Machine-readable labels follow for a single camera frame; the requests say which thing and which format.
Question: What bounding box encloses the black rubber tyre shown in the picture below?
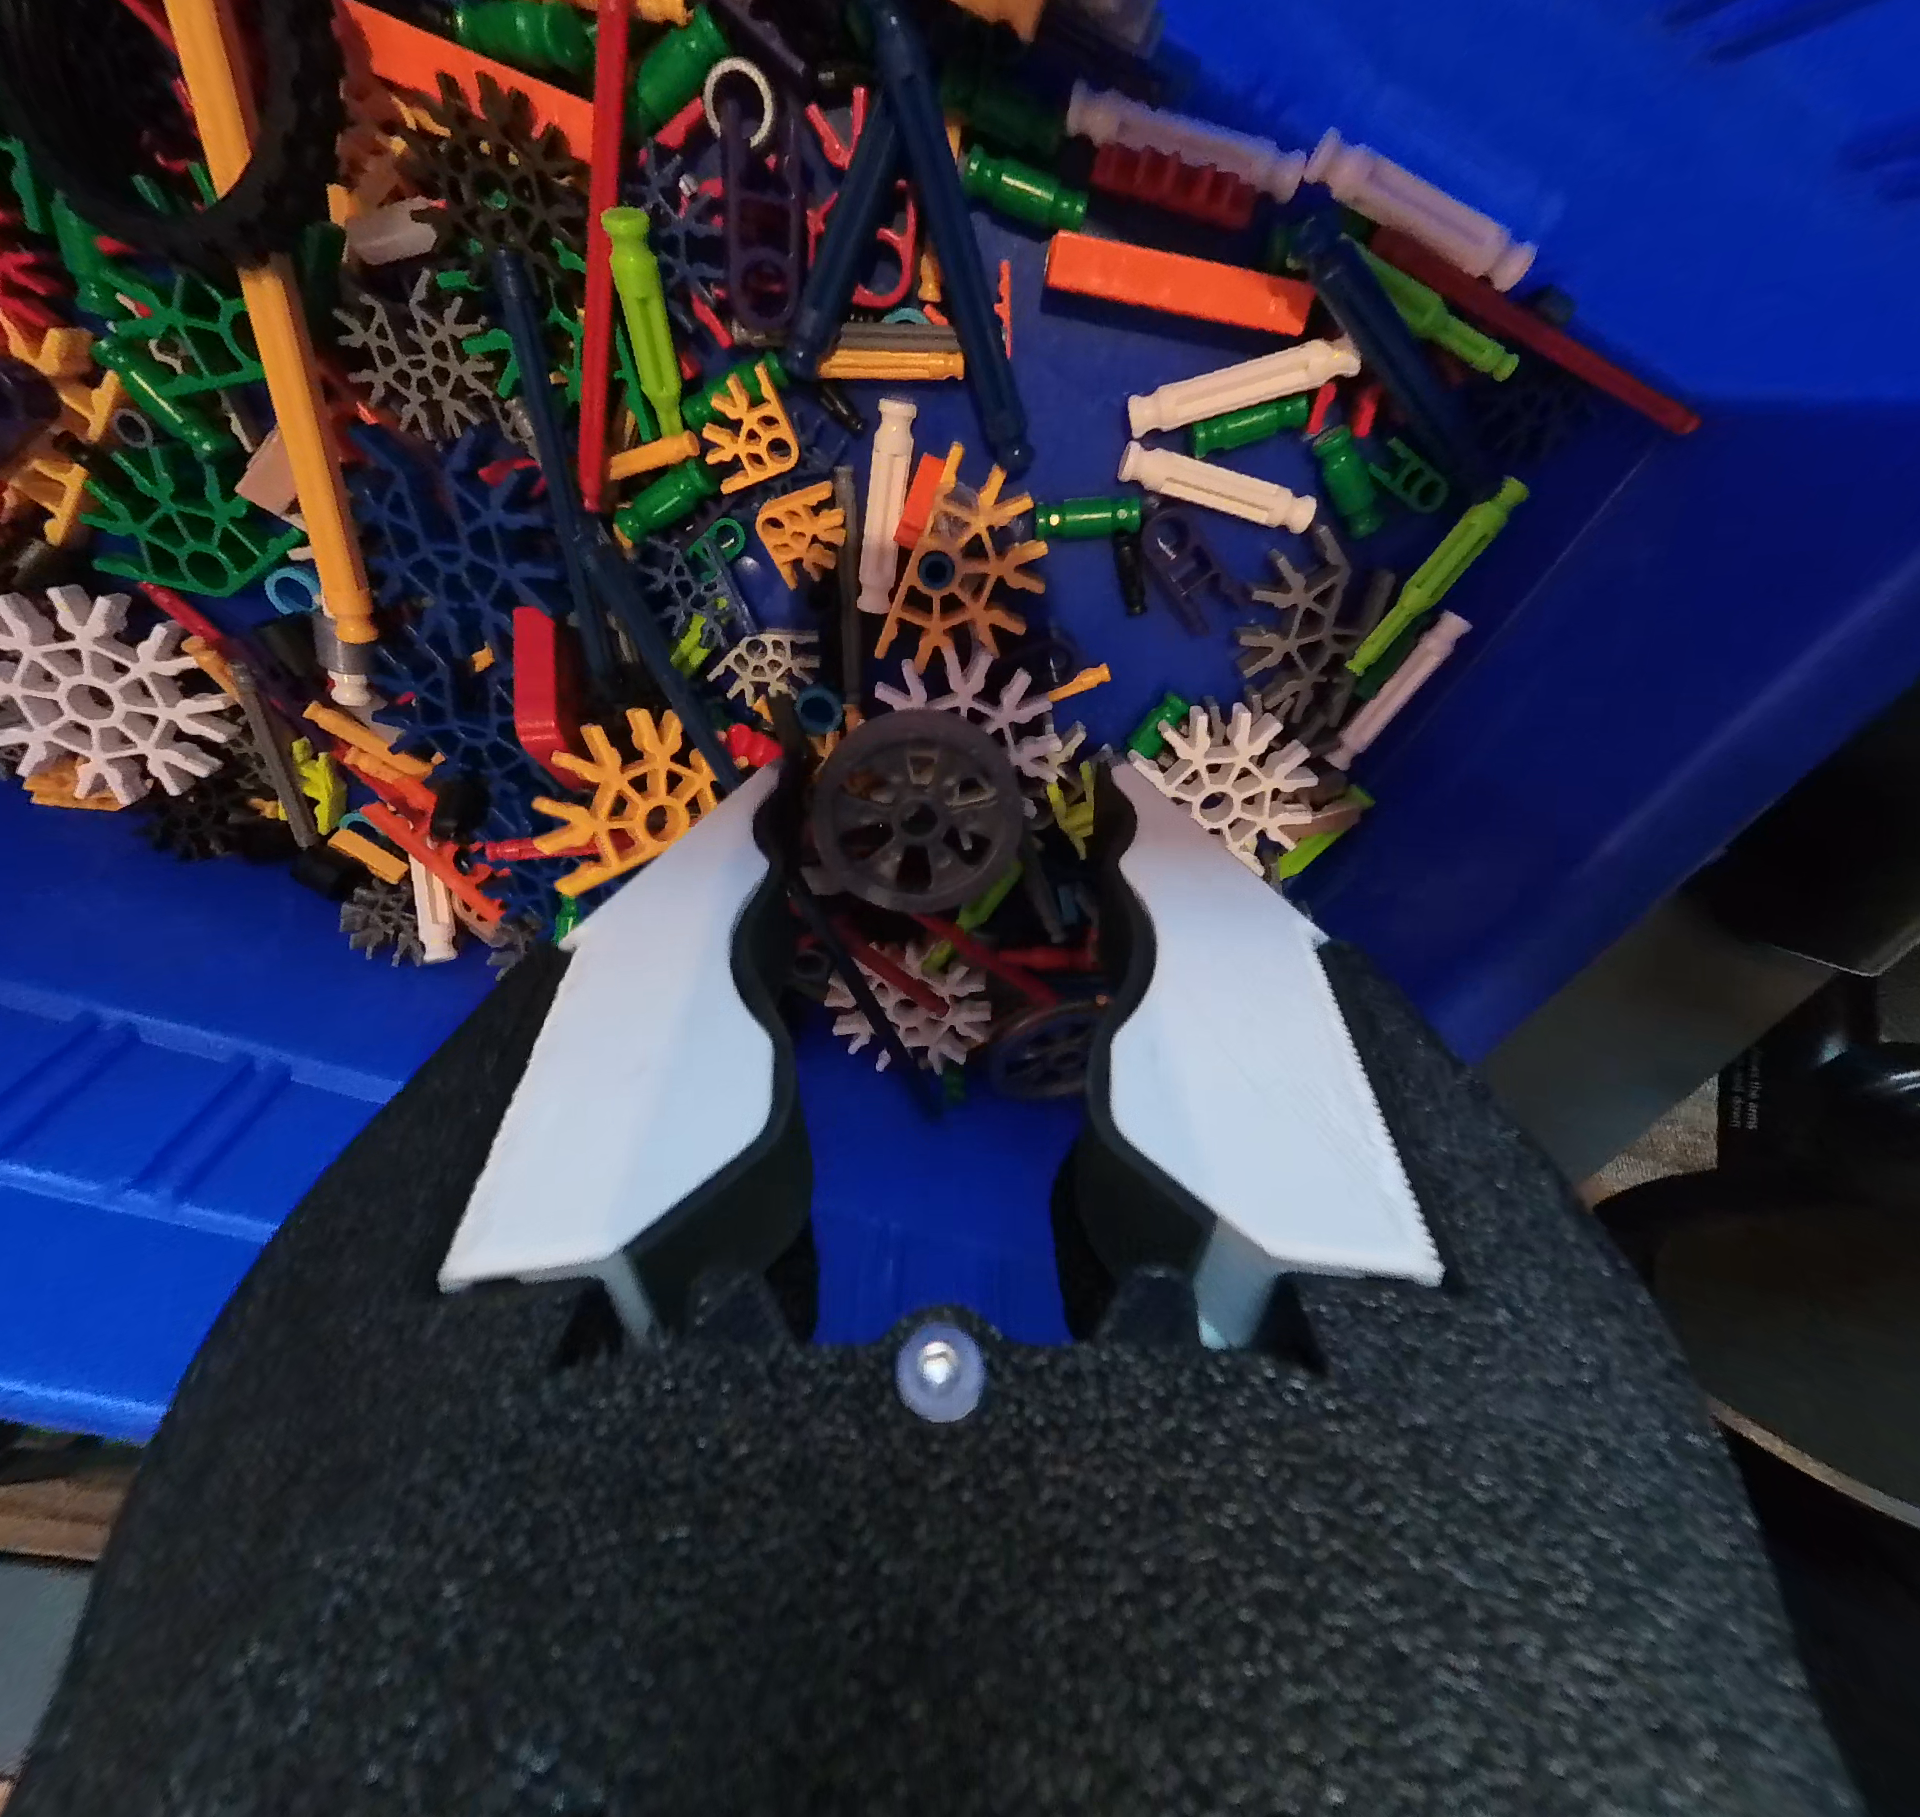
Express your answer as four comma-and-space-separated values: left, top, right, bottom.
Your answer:
0, 0, 313, 271

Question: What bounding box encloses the black office chair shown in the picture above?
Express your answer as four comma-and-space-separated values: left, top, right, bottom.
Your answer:
1590, 708, 1920, 1526

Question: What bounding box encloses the blue bin with square tag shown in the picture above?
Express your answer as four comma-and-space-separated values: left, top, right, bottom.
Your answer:
0, 0, 1920, 1445

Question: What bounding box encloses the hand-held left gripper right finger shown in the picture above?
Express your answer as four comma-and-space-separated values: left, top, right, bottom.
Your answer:
1081, 762, 1449, 1350

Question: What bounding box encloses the grey table leg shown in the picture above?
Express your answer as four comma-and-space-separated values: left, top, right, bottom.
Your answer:
1476, 857, 1885, 1190

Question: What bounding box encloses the pile of colourful construction pieces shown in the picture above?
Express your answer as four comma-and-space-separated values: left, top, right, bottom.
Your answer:
0, 0, 1704, 1118

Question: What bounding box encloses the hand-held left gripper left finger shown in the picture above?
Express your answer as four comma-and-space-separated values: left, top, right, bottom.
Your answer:
436, 767, 812, 1346

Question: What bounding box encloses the dark grey wheel hub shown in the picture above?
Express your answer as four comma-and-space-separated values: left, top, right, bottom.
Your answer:
810, 713, 1028, 901
986, 1000, 1117, 1101

